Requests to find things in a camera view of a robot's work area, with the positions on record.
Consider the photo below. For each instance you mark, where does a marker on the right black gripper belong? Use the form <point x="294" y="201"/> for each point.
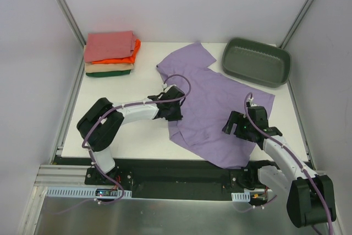
<point x="234" y="124"/>

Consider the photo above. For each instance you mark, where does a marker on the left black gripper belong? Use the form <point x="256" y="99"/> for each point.
<point x="174" y="111"/>

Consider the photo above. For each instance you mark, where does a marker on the purple t-shirt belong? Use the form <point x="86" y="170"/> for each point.
<point x="208" y="106"/>

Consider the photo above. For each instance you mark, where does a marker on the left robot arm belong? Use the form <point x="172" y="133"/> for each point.
<point x="99" y="126"/>

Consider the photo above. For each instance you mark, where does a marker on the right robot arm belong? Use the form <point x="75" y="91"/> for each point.
<point x="310" y="196"/>

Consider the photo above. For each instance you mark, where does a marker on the grey plastic bin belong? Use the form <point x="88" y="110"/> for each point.
<point x="256" y="62"/>

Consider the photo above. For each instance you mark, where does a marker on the green folded t-shirt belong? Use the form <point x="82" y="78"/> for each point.
<point x="108" y="74"/>

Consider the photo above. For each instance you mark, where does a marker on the orange folded t-shirt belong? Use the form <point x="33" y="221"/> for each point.
<point x="129" y="60"/>

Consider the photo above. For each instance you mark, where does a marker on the beige folded t-shirt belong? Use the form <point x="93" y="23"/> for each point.
<point x="99" y="68"/>

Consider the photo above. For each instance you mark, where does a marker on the pink folded t-shirt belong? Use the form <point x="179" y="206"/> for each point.
<point x="109" y="45"/>

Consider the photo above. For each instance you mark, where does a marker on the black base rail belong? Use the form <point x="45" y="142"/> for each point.
<point x="185" y="179"/>

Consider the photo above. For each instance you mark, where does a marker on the right white cable duct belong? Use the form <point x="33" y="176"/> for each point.
<point x="244" y="197"/>

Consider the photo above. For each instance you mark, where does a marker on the white cable duct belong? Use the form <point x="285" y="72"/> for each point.
<point x="244" y="197"/>
<point x="79" y="192"/>

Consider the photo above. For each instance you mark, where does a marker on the left white cable duct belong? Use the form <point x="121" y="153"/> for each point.
<point x="79" y="192"/>

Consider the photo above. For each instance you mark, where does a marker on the right aluminium frame post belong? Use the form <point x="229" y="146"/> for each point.
<point x="296" y="23"/>

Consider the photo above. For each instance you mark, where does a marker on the aluminium frame post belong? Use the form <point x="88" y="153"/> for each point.
<point x="71" y="21"/>
<point x="296" y="23"/>

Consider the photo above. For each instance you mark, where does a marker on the left aluminium frame post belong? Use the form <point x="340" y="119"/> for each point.
<point x="71" y="21"/>

